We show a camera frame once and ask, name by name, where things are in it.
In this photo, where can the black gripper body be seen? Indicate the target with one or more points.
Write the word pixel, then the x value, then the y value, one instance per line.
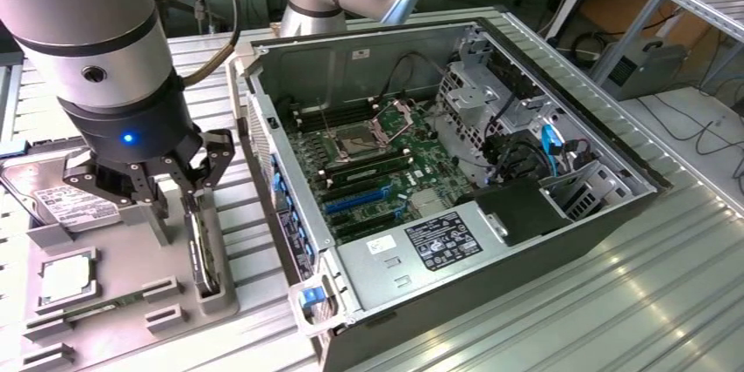
pixel 139 128

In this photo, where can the Nvidia graphics card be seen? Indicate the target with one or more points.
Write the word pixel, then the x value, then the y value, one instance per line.
pixel 203 254

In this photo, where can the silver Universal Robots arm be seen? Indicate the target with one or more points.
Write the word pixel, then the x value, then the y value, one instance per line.
pixel 87 19

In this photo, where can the hard disk drive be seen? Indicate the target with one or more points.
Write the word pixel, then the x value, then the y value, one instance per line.
pixel 64 202

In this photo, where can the grey plastic parts rack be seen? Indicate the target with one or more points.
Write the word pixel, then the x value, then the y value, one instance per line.
pixel 116 267

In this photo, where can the thin socket locking lever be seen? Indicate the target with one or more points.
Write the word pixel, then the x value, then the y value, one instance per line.
pixel 327 121

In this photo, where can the blue plastic disk carrier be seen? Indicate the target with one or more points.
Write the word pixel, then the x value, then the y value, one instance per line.
pixel 12 150

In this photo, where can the CPU chip with silver lid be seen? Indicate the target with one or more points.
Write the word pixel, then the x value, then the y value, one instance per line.
pixel 67 278

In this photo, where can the CPU socket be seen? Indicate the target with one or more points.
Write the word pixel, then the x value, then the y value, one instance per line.
pixel 358 143

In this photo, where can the blue expansion slot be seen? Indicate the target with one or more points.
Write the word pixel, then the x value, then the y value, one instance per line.
pixel 358 200

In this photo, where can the installed RAM stick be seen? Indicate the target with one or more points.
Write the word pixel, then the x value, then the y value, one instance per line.
pixel 368 173

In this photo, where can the green loose RAM stick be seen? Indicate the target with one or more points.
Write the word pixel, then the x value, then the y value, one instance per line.
pixel 99 304

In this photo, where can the metal socket cover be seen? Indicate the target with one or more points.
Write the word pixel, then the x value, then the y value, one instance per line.
pixel 398 117

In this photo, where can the blue case latch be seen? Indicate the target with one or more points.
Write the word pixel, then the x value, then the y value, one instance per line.
pixel 311 295

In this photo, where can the green motherboard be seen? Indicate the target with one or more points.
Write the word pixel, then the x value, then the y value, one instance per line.
pixel 430 171

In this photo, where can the silver chipset heatsink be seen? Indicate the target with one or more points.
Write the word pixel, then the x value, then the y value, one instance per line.
pixel 428 204

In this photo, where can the grey power supply unit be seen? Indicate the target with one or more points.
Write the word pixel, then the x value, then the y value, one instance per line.
pixel 395 267

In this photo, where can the perforated metal drive cage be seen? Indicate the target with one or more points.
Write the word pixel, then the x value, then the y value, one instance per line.
pixel 471 97

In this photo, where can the black fan shroud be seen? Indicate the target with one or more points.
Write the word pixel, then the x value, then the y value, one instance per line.
pixel 518 211

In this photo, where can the open black PC case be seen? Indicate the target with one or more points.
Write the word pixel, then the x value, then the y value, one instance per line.
pixel 523 267

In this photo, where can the metal disk bay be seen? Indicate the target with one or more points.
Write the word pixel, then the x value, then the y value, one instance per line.
pixel 582 193

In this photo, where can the grey equipment box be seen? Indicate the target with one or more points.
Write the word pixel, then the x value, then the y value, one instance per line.
pixel 646 71

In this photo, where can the aluminium frame rack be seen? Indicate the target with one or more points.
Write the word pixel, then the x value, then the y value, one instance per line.
pixel 703 2

